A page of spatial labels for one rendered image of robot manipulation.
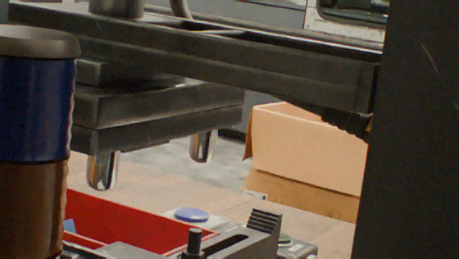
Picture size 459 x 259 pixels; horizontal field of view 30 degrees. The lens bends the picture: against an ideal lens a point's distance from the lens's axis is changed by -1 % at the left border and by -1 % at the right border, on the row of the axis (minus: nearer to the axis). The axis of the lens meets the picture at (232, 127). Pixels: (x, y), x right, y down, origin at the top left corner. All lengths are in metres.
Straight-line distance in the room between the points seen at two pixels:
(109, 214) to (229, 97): 0.34
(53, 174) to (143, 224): 0.62
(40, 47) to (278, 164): 2.72
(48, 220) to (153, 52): 0.24
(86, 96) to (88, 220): 0.46
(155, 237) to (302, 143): 2.06
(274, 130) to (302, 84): 2.52
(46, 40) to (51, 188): 0.05
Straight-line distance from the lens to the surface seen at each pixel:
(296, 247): 0.95
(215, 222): 1.01
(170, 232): 0.90
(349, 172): 2.88
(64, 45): 0.29
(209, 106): 0.62
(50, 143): 0.30
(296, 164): 2.96
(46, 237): 0.31
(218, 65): 0.50
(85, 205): 0.96
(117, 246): 0.73
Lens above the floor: 1.23
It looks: 11 degrees down
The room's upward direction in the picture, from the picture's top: 7 degrees clockwise
